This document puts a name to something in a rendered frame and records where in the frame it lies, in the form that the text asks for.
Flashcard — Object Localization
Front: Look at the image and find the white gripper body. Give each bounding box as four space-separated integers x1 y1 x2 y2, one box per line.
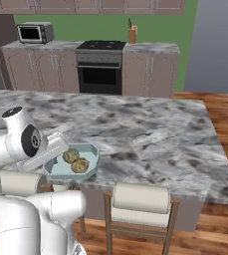
16 142 70 173

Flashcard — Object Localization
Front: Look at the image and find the light blue tupperware container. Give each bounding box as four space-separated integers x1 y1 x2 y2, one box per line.
42 142 102 181

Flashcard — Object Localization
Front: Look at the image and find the brown dumpling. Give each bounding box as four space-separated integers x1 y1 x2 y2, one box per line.
62 147 81 164
70 157 91 174

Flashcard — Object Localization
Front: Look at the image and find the wooden stool with cream cushion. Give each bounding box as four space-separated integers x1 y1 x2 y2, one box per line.
0 168 87 235
103 181 181 255

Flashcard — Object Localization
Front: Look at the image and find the base cupboard run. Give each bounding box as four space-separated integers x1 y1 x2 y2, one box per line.
0 40 81 95
121 42 181 100

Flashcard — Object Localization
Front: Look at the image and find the steel and black oven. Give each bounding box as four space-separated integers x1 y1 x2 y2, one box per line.
74 49 124 96

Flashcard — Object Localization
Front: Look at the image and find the black gas hob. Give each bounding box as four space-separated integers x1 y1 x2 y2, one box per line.
75 40 127 52

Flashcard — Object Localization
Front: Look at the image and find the silver toaster oven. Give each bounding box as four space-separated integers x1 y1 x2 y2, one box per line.
16 21 56 45

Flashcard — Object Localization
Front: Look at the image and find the wooden knife block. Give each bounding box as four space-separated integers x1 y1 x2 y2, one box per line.
127 17 138 45

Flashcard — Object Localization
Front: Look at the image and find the wall cupboard run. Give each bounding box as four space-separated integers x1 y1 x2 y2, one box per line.
0 0 186 15

